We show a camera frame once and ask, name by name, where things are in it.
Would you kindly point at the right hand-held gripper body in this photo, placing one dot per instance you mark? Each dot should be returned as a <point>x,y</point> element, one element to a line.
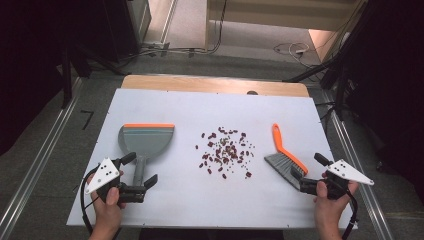
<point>346,171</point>

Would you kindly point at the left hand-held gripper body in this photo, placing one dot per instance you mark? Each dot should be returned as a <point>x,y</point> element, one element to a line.
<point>103,175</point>

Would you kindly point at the orange brush with grey bristles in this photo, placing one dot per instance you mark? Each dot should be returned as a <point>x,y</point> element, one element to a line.
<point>285,160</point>

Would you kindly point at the grey dustpan with orange lip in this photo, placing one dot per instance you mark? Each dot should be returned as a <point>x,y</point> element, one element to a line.
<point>146,140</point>

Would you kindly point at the person's left hand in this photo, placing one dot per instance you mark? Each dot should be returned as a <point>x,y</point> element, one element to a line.
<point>108,213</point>

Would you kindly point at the person's right hand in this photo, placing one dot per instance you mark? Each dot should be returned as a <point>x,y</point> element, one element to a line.
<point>328,211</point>

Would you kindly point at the white board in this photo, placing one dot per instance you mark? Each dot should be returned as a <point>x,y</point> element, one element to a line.
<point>206,196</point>

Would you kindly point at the black metal stand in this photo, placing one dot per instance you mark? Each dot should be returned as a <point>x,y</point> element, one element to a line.
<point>340,96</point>

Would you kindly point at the wooden table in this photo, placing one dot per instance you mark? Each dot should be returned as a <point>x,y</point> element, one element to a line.
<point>206,84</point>

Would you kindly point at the power strip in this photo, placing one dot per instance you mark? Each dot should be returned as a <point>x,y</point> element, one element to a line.
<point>156,46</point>

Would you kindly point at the brown cardboard panel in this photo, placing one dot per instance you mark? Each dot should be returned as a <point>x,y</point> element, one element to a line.
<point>321,43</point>

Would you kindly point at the grey cabinet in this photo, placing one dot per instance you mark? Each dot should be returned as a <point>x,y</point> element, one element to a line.
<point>140,20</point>

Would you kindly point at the beige wooden shelf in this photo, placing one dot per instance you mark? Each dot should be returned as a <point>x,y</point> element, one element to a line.
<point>283,13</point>

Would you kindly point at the aluminium floor rail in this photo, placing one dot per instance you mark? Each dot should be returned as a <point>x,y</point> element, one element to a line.
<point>40,153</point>
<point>356,156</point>

